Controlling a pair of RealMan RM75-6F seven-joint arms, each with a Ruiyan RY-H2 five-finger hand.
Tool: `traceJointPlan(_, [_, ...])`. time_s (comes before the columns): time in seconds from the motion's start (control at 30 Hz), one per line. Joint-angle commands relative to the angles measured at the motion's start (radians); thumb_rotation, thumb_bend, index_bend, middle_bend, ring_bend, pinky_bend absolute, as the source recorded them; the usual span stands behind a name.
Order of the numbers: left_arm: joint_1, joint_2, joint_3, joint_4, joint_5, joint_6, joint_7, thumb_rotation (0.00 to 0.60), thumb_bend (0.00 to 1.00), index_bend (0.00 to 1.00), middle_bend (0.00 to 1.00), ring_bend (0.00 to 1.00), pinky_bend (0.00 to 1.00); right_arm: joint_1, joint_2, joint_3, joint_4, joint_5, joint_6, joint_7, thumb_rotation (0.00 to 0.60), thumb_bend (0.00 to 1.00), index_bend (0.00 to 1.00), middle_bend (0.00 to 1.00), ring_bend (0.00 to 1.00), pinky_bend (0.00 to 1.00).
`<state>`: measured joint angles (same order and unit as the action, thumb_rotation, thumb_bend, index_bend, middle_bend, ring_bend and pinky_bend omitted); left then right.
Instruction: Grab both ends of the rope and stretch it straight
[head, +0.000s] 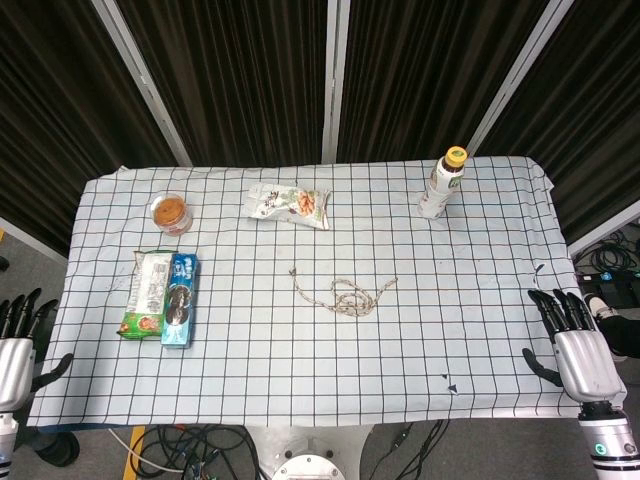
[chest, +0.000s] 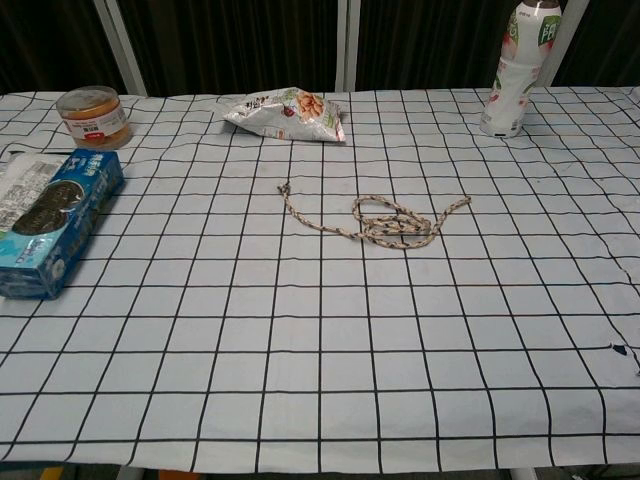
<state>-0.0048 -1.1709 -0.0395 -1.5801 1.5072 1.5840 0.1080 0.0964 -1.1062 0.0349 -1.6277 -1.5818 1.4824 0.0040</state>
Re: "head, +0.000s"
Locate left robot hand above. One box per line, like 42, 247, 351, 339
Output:
0, 287, 75, 414

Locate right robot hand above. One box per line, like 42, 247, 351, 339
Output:
521, 288, 628, 405

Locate beige braided rope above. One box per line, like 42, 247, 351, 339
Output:
288, 268, 400, 317

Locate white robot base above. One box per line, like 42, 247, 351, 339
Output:
244, 424, 376, 480

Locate black trouser leg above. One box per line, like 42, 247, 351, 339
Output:
597, 309, 640, 361

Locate white shoe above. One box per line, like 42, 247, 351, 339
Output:
584, 293, 621, 326

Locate black power strip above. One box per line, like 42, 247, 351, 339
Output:
577, 272, 640, 301

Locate black shoe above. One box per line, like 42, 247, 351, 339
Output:
19, 427, 81, 469

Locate green biscuit pack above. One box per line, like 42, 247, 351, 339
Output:
117, 249, 174, 342

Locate blue cookie box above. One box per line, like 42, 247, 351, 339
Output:
159, 252, 201, 350

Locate clear jar orange contents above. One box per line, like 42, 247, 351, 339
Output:
151, 191, 194, 237

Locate drink bottle yellow cap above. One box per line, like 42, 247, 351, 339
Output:
417, 145, 469, 220

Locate black pleated curtain panel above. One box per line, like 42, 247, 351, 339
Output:
337, 0, 556, 164
477, 0, 640, 246
117, 0, 331, 169
0, 0, 176, 256

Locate white checked tablecloth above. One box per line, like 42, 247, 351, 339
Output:
25, 155, 626, 429

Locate nut snack bag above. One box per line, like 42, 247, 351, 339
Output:
244, 182, 333, 231

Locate coiled black cables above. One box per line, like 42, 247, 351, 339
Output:
574, 227, 640, 281

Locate white partition frame rail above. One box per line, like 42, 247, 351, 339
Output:
567, 199, 640, 256
0, 215, 69, 264

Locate black floor cable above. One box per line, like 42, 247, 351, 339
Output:
364, 419, 451, 480

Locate tangled floor cable bundle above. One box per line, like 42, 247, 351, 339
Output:
107, 424, 264, 480

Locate white partition frame post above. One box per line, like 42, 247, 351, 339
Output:
320, 0, 351, 164
467, 0, 576, 157
92, 0, 194, 166

